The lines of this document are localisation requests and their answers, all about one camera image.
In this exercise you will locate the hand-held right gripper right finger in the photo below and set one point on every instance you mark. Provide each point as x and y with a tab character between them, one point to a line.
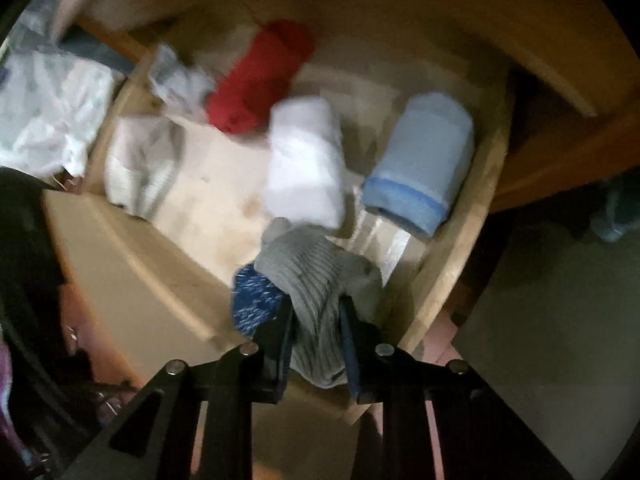
350	360

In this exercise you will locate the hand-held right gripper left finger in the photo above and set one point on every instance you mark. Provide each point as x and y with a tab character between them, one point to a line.
282	355

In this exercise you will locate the blue speckled underwear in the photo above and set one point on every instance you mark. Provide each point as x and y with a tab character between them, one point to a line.
255	300

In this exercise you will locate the white item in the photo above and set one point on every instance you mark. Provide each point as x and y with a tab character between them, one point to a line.
320	300

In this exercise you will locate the wooden drawer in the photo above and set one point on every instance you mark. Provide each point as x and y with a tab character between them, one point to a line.
210	195

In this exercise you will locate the light blue sock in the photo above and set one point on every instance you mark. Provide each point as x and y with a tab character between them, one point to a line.
420	160

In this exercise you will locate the red sock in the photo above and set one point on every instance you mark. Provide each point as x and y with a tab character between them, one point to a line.
260	75

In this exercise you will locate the white striped cloth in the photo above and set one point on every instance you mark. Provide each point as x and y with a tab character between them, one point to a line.
140	170

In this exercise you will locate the white patterned bedding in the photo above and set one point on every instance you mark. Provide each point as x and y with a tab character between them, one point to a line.
45	105

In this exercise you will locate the grey box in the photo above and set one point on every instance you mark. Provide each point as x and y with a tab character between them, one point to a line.
550	335

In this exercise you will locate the crumpled grey-white cloth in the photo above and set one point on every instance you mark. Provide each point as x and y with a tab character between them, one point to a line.
177	85

